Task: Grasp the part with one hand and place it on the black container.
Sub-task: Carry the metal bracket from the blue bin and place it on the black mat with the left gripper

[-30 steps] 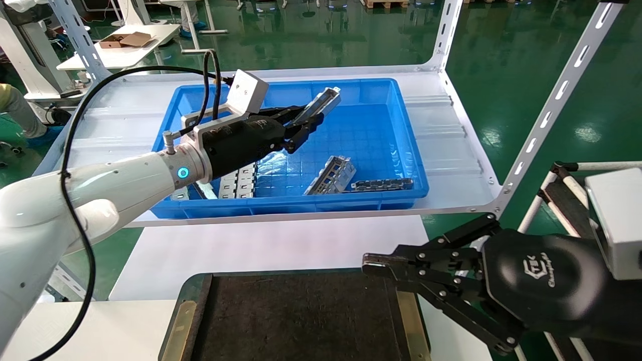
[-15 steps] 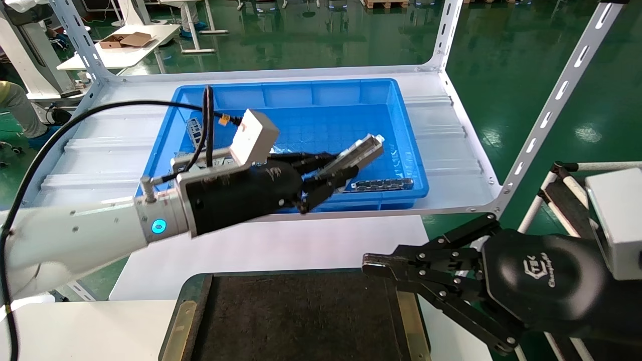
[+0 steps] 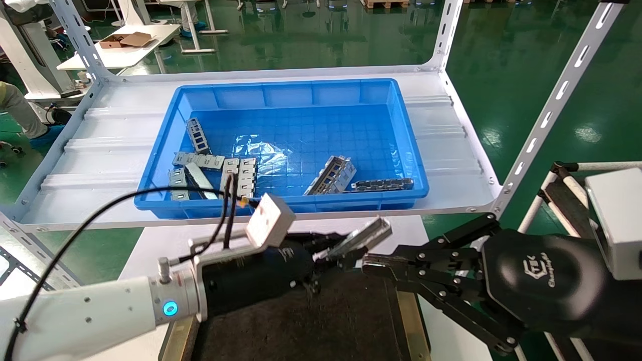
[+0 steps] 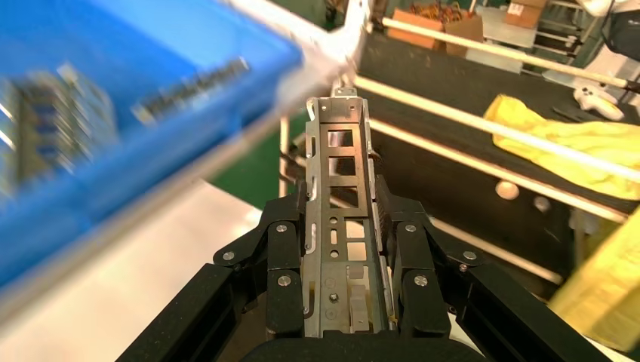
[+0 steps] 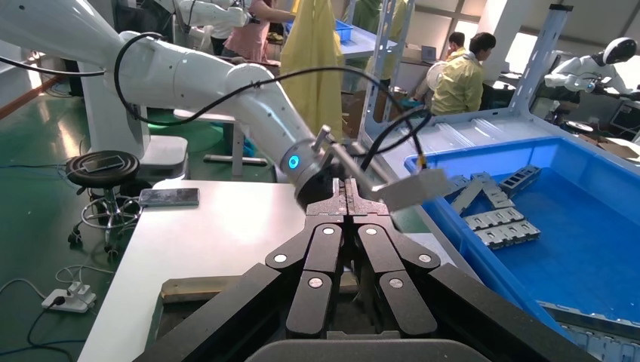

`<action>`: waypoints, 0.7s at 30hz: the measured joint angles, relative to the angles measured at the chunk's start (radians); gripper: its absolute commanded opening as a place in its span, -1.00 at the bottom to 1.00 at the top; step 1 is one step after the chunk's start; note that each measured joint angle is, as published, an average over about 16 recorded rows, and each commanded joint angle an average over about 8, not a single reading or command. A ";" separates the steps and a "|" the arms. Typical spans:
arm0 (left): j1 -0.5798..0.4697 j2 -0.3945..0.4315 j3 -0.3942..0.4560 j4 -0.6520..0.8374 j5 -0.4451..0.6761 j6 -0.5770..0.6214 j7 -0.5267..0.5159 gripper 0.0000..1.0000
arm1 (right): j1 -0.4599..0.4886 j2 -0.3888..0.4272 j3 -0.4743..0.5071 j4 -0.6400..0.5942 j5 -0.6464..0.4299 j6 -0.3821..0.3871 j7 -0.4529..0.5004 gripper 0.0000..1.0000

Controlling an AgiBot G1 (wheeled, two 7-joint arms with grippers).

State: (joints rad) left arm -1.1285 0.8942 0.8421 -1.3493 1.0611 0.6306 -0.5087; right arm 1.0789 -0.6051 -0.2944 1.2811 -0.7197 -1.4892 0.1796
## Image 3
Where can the black work mat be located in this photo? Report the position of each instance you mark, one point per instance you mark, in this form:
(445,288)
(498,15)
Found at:
(341,326)

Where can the dark ladder-shaped metal part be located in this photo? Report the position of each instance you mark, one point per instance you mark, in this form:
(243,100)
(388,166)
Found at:
(198,136)

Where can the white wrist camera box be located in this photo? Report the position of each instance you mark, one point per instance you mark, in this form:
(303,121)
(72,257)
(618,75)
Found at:
(617,220)
(271,220)

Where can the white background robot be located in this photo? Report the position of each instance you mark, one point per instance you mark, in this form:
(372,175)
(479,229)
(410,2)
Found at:
(30,55)

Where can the large silver channel part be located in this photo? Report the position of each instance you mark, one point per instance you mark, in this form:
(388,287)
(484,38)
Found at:
(333,175)

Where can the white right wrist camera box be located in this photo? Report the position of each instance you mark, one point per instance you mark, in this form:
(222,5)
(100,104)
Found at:
(617,220)

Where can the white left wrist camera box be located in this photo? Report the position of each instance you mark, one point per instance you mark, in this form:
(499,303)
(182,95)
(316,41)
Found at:
(271,220)

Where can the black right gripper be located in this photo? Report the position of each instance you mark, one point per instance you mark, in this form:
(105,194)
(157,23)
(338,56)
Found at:
(546,286)

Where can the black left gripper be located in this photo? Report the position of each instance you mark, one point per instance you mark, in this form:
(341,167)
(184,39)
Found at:
(251,281)

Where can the grey metal shelf rack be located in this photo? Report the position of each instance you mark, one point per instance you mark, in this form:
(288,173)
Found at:
(100,155)

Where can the clear plastic film sheet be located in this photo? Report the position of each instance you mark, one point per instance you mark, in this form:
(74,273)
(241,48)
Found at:
(261,153)

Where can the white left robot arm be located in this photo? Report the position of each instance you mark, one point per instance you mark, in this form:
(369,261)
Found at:
(90,316)

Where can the open flat cardboard box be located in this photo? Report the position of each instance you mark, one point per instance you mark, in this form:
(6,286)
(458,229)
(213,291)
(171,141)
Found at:
(128,40)

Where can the blue plastic bin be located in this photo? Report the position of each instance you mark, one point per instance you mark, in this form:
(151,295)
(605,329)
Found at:
(311,125)

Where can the long dark metal part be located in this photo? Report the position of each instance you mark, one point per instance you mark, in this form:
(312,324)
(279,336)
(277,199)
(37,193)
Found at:
(381,185)

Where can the silver metal bracket part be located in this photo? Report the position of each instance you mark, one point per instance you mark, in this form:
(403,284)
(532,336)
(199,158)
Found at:
(178,183)
(361,236)
(200,161)
(226,168)
(200,180)
(247,178)

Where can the white table leg base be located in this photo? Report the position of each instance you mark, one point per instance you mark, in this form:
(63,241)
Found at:
(200,47)

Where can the white tube rack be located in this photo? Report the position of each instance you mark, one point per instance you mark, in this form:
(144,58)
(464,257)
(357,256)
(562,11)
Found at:
(562,195)

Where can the white side table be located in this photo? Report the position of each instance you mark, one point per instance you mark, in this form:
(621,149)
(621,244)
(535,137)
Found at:
(20,287)

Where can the white table with rounded corners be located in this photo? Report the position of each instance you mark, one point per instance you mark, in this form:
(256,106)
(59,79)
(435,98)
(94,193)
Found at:
(130,56)

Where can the person in yellow coat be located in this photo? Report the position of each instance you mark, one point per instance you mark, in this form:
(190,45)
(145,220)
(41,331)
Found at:
(22,113)

